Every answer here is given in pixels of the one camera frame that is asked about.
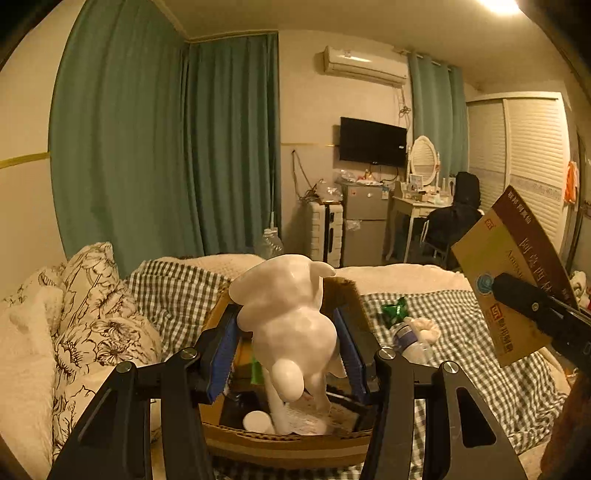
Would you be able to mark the white bag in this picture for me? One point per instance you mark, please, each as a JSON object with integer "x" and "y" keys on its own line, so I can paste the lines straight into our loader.
{"x": 581, "y": 288}

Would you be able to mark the green curtain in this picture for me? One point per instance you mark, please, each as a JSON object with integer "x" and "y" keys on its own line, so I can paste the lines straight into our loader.
{"x": 438, "y": 115}
{"x": 231, "y": 138}
{"x": 115, "y": 138}

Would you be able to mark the green foil packet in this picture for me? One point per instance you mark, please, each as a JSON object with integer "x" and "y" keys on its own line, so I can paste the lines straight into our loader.
{"x": 395, "y": 311}

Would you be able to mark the white plush toy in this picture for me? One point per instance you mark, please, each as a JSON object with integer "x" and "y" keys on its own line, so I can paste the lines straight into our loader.
{"x": 286, "y": 323}

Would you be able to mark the white suitcase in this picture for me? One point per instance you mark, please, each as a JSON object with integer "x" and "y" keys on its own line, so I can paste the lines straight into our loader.
{"x": 323, "y": 230}

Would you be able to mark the white dressing table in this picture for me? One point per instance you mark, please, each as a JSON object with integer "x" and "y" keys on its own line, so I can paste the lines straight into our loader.
{"x": 406, "y": 207}

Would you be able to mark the clear plastic bottle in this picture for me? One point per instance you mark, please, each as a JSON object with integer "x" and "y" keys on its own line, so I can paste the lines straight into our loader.
{"x": 411, "y": 348}

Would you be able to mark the white oval vanity mirror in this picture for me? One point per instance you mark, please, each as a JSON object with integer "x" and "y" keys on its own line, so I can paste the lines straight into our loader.
{"x": 424, "y": 159}

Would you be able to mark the black backpack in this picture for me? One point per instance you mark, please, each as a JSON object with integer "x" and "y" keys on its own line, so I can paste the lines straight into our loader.
{"x": 467, "y": 191}

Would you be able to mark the dark red beige medicine box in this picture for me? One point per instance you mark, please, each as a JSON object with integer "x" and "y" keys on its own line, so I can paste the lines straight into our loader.
{"x": 508, "y": 249}

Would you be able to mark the large clear water jug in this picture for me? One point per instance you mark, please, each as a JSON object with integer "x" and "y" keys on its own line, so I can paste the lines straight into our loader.
{"x": 272, "y": 244}

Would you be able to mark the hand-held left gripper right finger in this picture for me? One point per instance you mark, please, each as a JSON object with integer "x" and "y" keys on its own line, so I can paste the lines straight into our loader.
{"x": 352, "y": 355}

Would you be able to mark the white crumpled cloth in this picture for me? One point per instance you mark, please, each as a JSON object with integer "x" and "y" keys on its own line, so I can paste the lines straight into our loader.
{"x": 427, "y": 328}

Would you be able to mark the chair with black clothes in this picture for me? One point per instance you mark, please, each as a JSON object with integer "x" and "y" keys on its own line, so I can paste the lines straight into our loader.
{"x": 455, "y": 230}

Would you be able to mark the orange hanging cloth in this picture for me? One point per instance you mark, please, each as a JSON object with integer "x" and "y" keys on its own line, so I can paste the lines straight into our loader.
{"x": 572, "y": 182}

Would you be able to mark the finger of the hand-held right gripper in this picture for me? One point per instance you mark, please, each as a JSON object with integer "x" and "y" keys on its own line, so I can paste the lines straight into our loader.
{"x": 531, "y": 304}

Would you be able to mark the silver mini fridge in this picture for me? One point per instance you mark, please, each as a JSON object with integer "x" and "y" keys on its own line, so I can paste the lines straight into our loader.
{"x": 364, "y": 221}

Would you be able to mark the white wall air conditioner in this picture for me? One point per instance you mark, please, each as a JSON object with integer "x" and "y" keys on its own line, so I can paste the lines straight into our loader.
{"x": 364, "y": 64}

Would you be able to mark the green checked blanket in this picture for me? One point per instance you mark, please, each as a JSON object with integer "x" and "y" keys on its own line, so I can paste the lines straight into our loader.
{"x": 461, "y": 392}

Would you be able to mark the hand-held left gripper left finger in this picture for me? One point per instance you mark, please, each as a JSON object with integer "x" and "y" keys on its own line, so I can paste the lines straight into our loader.
{"x": 221, "y": 360}

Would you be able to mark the white louvered wardrobe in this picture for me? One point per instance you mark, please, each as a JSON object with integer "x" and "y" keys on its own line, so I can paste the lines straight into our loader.
{"x": 531, "y": 161}

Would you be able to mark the small picture frame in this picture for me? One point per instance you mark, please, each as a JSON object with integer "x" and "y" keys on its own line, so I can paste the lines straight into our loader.
{"x": 416, "y": 182}

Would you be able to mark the black wall television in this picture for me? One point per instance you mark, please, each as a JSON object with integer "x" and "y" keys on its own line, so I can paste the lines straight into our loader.
{"x": 371, "y": 141}

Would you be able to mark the person's right forearm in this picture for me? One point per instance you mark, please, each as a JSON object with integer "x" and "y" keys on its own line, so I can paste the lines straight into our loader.
{"x": 570, "y": 429}

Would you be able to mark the cardboard box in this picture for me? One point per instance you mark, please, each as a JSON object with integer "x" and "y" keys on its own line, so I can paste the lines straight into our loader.
{"x": 277, "y": 450}

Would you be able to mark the floral pillow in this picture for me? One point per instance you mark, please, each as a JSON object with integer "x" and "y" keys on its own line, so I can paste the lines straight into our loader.
{"x": 106, "y": 350}
{"x": 90, "y": 277}

